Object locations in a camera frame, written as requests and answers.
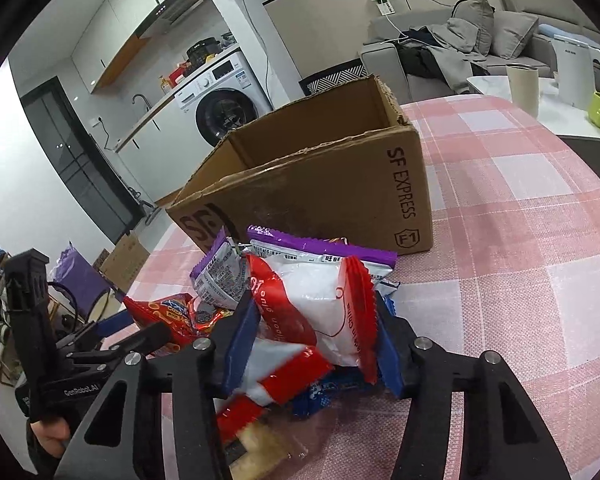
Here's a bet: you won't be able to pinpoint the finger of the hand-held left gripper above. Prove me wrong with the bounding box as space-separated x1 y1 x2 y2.
96 309 142 349
104 323 173 357

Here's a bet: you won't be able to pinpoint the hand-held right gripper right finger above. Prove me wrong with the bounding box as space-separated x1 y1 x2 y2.
372 290 573 480

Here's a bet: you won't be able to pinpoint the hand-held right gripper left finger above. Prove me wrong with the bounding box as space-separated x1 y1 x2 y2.
54 287 263 480

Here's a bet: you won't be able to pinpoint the white snack packet red edges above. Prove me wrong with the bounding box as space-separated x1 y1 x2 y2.
245 252 381 383

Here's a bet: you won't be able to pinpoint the clear cracker packet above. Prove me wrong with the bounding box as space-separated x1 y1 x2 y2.
222 420 326 476

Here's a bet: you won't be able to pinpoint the large purple snack packet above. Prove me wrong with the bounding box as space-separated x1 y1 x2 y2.
237 225 398 291

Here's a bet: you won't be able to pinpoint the brown cardboard box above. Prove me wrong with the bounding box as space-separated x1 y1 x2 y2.
165 74 435 257

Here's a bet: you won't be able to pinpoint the person's left hand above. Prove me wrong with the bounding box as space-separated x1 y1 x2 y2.
27 410 73 461

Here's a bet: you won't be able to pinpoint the red orange snack packet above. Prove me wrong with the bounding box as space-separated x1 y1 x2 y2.
122 294 236 351

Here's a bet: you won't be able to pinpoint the red white striped packet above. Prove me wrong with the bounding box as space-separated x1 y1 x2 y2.
215 335 336 443

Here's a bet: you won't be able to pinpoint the purple bag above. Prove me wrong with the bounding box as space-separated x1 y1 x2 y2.
50 242 112 321

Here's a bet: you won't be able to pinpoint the small cardboard box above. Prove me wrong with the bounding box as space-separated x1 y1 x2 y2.
92 231 151 293

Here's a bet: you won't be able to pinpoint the small purple snack packet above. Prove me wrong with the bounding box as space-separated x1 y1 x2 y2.
189 227 253 311

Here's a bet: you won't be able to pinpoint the blue snack packet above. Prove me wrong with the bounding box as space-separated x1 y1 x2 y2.
290 365 381 418

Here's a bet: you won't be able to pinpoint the floor mop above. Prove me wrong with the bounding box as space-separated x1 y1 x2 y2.
127 185 158 226

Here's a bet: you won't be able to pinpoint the pink checked tablecloth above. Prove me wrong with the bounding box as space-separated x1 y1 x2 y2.
100 94 600 480

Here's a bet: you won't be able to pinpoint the dark glass door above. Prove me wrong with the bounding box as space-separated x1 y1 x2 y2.
20 76 141 246

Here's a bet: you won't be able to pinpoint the kitchen counter with cabinets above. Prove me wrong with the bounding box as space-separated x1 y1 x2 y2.
114 90 211 211

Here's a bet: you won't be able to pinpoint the white washing machine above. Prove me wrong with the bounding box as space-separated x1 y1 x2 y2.
172 49 275 148

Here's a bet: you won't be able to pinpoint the black white patterned basket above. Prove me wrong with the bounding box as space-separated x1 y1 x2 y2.
299 59 368 97

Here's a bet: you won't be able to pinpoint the black air fryer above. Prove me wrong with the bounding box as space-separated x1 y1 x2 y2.
186 35 221 63

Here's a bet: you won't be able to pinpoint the grey sofa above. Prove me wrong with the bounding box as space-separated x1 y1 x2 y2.
357 0 600 106

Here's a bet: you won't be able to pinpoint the white marble coffee table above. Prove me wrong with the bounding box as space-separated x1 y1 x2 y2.
467 75 600 143

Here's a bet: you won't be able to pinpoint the beige tumbler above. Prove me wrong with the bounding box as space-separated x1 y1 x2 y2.
505 62 540 118

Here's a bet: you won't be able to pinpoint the dark clothes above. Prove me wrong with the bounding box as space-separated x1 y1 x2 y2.
395 25 451 81

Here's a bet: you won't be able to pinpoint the grey coat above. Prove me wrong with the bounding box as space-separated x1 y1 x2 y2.
427 17 488 96

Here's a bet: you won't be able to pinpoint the black range hood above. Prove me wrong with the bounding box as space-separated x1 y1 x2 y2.
135 0 216 41

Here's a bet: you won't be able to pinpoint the white electric kettle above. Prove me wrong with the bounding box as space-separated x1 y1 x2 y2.
550 34 600 111

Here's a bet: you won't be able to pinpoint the grey pillow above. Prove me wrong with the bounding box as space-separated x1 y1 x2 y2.
452 0 496 56
490 9 540 60

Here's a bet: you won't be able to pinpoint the light blue cushion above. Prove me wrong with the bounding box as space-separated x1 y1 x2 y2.
537 22 600 48

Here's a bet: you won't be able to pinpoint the white wall cabinets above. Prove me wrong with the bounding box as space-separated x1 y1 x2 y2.
70 0 201 95

